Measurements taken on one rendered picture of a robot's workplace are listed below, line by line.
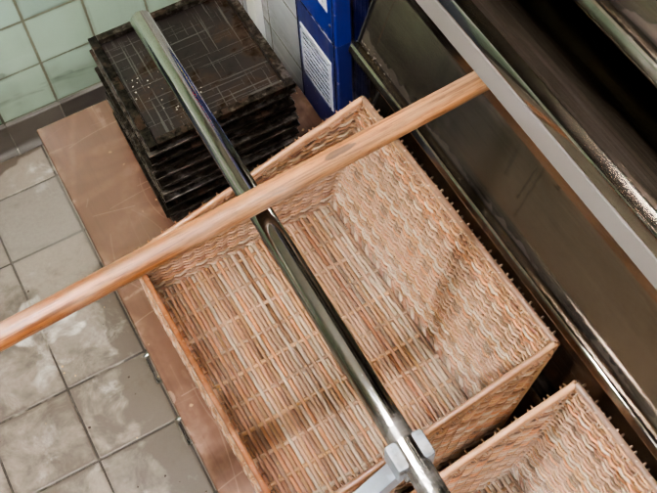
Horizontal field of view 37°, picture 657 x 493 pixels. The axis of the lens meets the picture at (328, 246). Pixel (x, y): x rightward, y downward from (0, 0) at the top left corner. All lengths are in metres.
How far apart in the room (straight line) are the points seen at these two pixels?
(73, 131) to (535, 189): 1.05
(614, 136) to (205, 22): 1.06
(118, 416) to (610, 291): 1.38
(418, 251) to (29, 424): 1.14
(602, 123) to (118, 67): 1.06
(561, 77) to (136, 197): 1.13
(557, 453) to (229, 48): 0.90
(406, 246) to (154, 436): 0.90
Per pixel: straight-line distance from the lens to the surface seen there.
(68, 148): 2.06
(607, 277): 1.32
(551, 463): 1.58
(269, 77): 1.76
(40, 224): 2.69
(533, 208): 1.39
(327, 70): 1.84
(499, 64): 0.97
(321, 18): 1.76
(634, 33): 0.97
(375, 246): 1.79
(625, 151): 0.96
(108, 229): 1.92
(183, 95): 1.30
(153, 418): 2.37
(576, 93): 0.99
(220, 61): 1.80
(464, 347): 1.66
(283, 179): 1.16
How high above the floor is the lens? 2.17
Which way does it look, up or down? 60 degrees down
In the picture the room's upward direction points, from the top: 4 degrees counter-clockwise
